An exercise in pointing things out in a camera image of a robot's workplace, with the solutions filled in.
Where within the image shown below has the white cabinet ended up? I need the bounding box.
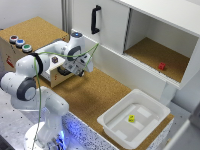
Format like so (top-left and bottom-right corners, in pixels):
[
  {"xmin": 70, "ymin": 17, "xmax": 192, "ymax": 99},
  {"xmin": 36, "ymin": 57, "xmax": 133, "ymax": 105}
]
[{"xmin": 70, "ymin": 0, "xmax": 200, "ymax": 108}]

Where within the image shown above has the white plastic box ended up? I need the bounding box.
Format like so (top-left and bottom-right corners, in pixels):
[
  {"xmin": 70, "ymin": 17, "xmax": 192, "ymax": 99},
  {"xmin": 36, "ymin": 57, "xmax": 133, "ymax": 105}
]
[{"xmin": 96, "ymin": 88, "xmax": 172, "ymax": 150}]

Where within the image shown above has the yellow block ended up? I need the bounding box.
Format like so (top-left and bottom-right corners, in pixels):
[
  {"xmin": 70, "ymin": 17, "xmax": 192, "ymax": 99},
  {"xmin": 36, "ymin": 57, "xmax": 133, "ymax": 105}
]
[{"xmin": 128, "ymin": 114, "xmax": 137, "ymax": 123}]

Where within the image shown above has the green button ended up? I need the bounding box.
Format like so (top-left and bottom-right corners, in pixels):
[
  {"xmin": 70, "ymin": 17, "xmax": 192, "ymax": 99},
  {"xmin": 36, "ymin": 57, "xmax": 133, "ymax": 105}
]
[{"xmin": 21, "ymin": 43, "xmax": 34, "ymax": 54}]

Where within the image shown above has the green cable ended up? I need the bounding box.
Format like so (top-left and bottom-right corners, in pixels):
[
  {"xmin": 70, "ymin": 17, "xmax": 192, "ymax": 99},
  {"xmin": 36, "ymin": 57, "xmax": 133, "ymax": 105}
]
[{"xmin": 32, "ymin": 42, "xmax": 101, "ymax": 150}]

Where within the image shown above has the wooden drawer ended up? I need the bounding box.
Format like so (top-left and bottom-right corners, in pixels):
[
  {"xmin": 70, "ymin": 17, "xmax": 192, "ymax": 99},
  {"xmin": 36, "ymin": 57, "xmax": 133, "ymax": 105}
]
[{"xmin": 34, "ymin": 40, "xmax": 77, "ymax": 89}]

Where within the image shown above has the black door handle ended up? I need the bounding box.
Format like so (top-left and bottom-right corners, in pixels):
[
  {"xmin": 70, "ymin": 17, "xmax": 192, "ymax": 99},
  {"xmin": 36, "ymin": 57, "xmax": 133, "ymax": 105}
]
[{"xmin": 90, "ymin": 4, "xmax": 103, "ymax": 36}]

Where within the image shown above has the white sliding door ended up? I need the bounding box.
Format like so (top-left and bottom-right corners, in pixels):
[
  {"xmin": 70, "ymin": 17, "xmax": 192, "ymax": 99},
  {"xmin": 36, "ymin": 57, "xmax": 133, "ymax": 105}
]
[{"xmin": 72, "ymin": 0, "xmax": 131, "ymax": 55}]

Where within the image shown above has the black drawer handle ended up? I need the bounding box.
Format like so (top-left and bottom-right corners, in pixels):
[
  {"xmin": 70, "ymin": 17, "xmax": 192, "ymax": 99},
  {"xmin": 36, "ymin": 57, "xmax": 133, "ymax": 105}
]
[{"xmin": 56, "ymin": 65, "xmax": 73, "ymax": 77}]

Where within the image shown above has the red button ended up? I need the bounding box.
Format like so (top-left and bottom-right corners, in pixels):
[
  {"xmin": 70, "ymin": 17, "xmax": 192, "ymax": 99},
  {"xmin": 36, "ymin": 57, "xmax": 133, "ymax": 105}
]
[{"xmin": 9, "ymin": 34, "xmax": 19, "ymax": 45}]

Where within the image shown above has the blue button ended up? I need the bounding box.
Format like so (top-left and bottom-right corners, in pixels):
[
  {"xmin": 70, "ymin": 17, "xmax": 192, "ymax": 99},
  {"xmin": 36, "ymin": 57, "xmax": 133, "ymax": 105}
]
[{"xmin": 15, "ymin": 38, "xmax": 26, "ymax": 49}]

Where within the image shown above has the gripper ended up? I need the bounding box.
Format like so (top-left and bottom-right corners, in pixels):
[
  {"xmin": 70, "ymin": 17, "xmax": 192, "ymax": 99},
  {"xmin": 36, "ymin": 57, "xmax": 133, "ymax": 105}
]
[{"xmin": 63, "ymin": 54, "xmax": 95, "ymax": 77}]

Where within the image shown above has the wooden drawer box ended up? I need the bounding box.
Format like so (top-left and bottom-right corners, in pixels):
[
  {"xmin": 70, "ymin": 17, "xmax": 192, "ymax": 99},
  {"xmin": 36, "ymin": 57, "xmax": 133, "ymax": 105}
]
[{"xmin": 0, "ymin": 16, "xmax": 71, "ymax": 74}]

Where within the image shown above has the pink block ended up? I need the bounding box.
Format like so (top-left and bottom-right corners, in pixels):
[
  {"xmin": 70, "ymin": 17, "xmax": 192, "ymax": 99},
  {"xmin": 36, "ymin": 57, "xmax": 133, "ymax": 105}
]
[{"xmin": 157, "ymin": 62, "xmax": 167, "ymax": 71}]

